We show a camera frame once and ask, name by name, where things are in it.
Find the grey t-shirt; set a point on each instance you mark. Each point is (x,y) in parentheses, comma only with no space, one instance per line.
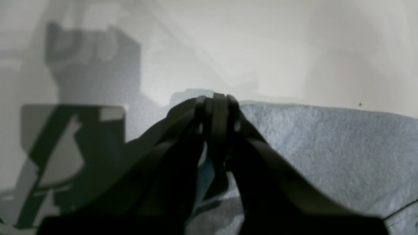
(366,160)

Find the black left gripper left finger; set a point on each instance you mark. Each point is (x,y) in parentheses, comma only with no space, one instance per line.
(156,196)

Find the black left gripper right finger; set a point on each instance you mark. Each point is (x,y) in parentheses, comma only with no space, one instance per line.
(276,199)

